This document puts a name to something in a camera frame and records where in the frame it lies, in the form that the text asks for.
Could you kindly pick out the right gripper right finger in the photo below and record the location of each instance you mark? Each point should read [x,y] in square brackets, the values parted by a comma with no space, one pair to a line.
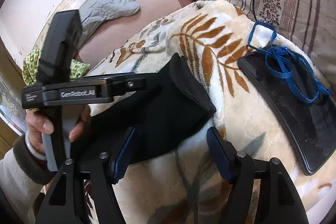
[278,202]

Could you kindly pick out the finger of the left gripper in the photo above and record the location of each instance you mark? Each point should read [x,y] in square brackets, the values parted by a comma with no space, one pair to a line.
[122,83]

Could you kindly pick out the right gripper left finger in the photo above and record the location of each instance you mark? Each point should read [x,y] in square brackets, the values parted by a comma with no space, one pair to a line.
[85,180]

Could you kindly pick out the black pants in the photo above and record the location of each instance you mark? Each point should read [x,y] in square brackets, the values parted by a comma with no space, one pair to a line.
[174,107]

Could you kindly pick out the left forearm cream sleeve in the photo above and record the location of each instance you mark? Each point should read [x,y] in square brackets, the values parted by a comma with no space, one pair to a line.
[22,178]

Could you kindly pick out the person's left hand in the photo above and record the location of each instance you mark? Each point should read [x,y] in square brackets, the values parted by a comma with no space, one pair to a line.
[39,124]

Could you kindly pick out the leaf-pattern fleece blanket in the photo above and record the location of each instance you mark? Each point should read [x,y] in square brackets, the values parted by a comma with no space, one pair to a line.
[185,186]

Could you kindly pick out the grey quilted pillow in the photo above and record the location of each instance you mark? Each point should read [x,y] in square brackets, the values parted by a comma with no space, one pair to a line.
[93,13]

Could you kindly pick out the pink bed sheet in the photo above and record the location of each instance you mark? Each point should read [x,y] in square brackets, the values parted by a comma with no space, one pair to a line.
[113,34]

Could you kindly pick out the black tablet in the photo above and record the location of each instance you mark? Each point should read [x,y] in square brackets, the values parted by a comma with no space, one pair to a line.
[309,126]

